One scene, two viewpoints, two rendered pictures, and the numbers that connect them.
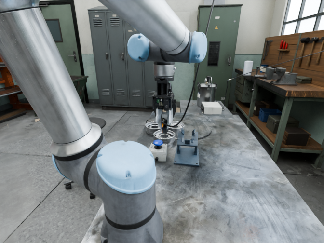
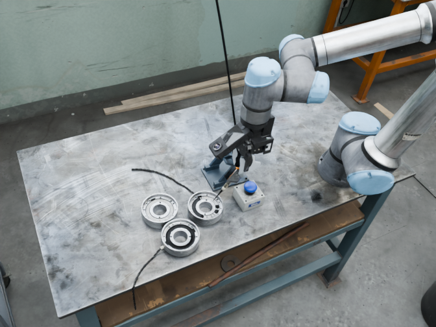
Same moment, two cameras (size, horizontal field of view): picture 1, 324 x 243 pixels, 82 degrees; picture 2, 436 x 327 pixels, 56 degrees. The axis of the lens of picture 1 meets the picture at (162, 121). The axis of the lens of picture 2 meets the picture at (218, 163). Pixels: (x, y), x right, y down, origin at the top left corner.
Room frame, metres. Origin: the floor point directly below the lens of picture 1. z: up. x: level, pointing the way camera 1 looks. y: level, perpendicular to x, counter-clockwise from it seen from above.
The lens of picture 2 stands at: (1.26, 0.56, 1.80)
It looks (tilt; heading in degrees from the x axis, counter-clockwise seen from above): 47 degrees down; 231
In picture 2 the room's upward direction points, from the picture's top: 7 degrees clockwise
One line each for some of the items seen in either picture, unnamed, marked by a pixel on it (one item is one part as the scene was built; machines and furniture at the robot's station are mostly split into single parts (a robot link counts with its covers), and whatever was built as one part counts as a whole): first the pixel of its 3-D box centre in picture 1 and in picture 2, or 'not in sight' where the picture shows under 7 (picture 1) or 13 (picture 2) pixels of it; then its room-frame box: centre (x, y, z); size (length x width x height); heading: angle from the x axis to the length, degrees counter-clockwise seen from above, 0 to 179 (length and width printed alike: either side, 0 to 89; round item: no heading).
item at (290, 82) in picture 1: (265, 87); not in sight; (2.70, -1.51, 0.71); 2.01 x 0.82 x 1.41; 173
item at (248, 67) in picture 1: (247, 67); not in sight; (2.82, -1.26, 0.96); 0.12 x 0.11 x 0.20; 83
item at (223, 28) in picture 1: (213, 63); not in sight; (3.77, -1.00, 0.96); 0.73 x 0.34 x 1.92; 83
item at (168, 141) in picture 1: (164, 137); (205, 208); (0.81, -0.01, 0.82); 0.10 x 0.10 x 0.04
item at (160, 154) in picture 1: (157, 152); (250, 194); (0.67, 0.02, 0.82); 0.08 x 0.07 x 0.05; 173
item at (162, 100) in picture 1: (163, 93); (253, 133); (0.69, -0.01, 1.07); 0.09 x 0.08 x 0.12; 170
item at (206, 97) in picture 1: (208, 93); not in sight; (1.72, -0.44, 0.83); 0.41 x 0.19 x 0.30; 177
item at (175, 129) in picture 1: (174, 128); (159, 211); (0.93, -0.07, 0.82); 0.10 x 0.10 x 0.04
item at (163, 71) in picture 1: (165, 71); (255, 109); (0.69, -0.01, 1.15); 0.08 x 0.08 x 0.05
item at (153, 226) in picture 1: (131, 218); (343, 160); (0.33, 0.07, 0.85); 0.15 x 0.15 x 0.10
